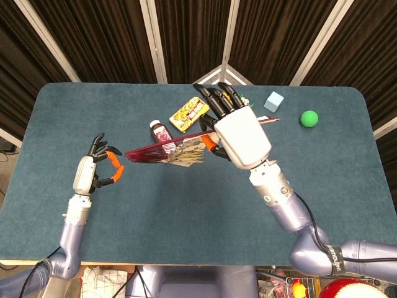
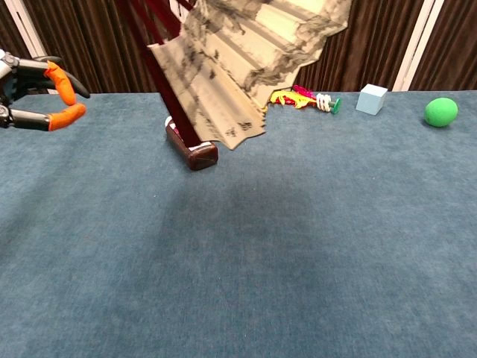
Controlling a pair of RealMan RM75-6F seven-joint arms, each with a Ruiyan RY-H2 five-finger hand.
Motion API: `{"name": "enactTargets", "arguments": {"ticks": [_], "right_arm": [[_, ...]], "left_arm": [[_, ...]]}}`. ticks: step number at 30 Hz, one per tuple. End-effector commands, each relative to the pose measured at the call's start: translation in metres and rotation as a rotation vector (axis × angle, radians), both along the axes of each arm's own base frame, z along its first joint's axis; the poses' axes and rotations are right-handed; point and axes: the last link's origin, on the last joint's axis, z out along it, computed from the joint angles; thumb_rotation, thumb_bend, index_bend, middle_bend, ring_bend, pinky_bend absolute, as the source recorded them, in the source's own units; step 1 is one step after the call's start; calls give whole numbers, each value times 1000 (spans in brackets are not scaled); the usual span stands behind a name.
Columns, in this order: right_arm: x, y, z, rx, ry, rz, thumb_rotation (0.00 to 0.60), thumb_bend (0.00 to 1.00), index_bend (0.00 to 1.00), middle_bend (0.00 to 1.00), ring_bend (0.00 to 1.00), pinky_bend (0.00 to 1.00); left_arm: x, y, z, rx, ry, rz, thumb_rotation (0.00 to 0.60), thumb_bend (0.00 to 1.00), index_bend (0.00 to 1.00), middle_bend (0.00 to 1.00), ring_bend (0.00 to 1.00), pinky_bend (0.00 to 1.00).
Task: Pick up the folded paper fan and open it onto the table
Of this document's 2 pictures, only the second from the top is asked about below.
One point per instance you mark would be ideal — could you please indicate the dark red juice bottle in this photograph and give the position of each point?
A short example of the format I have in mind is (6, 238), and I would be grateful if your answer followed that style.
(201, 158)

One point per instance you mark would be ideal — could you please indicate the colourful feather shuttlecock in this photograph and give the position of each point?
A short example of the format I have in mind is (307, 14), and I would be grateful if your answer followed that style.
(298, 100)

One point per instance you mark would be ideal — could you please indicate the teal table mat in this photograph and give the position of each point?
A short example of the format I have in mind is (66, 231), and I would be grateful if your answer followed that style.
(149, 242)

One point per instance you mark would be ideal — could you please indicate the white screen frame post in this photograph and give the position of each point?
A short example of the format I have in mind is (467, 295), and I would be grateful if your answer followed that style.
(418, 44)
(25, 26)

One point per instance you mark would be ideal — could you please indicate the green ball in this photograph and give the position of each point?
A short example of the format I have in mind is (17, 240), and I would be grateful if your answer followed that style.
(441, 112)

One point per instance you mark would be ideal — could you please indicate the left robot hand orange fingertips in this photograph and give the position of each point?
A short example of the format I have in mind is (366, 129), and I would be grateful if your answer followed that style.
(22, 74)

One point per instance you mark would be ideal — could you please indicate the red-ribbed white folding fan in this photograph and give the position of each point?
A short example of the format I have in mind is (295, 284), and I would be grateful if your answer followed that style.
(231, 74)

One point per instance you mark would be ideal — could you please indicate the dark brown curtain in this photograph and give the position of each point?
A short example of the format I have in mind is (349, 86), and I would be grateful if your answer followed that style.
(97, 44)

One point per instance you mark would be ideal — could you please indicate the light blue cube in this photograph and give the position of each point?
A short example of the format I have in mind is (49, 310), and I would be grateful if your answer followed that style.
(370, 100)

